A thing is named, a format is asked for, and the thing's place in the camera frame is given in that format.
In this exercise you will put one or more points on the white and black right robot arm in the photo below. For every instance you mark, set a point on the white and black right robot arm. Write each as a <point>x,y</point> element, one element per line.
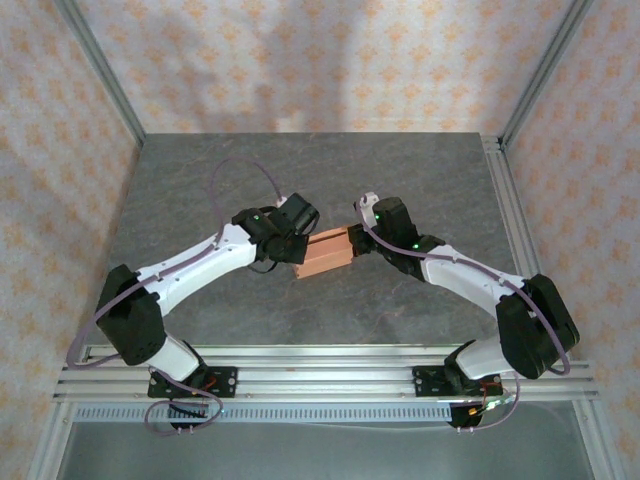
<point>482,360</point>

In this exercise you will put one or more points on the small lit circuit board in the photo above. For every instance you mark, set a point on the small lit circuit board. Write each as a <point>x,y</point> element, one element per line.
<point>495,403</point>

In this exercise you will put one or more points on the aluminium corner post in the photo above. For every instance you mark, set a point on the aluminium corner post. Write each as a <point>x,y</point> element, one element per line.
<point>100,70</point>
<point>545,70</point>

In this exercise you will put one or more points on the aluminium frame leg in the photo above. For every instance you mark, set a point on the aluminium frame leg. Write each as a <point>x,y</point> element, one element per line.
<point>597,440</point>
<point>47,440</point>

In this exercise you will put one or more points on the aluminium side rail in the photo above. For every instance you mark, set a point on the aluminium side rail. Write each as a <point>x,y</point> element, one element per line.
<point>505,200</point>

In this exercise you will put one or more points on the aluminium mounting rails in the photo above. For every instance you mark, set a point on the aluminium mounting rails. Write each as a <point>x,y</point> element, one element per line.
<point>325,372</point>

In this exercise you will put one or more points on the orange paper box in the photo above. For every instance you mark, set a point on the orange paper box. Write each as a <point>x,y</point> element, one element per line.
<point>325,252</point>

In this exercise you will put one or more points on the grey metal panel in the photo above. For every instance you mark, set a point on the grey metal panel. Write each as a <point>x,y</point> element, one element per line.
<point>320,450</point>

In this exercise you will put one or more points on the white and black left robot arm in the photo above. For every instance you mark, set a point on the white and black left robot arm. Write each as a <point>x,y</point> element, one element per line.
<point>175,357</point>

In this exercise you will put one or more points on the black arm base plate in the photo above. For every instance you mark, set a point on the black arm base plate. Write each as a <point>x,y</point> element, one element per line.
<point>225,382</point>
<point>425,382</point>

